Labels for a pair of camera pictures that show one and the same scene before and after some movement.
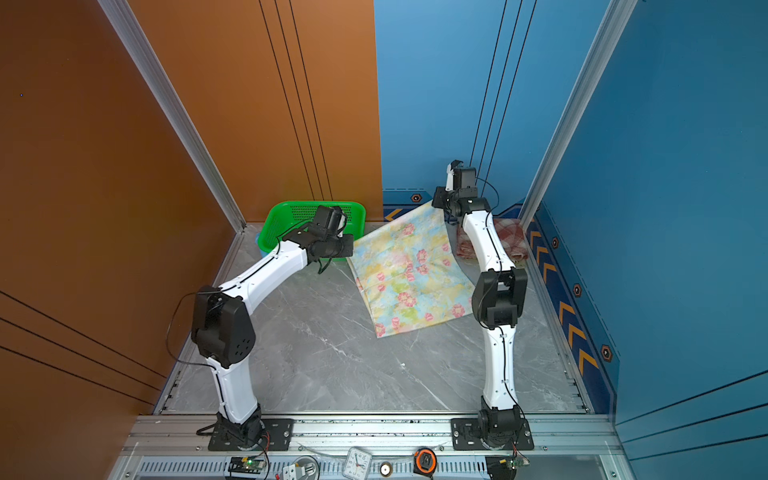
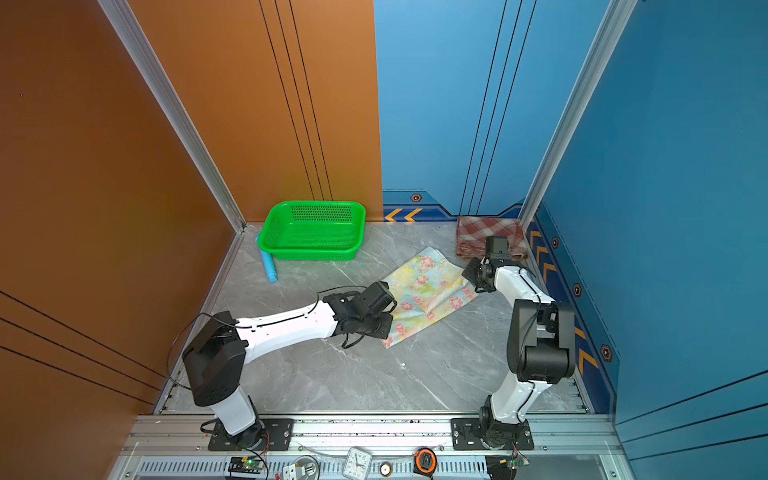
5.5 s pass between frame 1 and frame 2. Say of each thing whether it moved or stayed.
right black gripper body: moved
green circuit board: stayed
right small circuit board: stayed
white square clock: stayed
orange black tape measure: stayed
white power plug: stayed
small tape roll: stayed
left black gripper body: moved
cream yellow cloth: moved
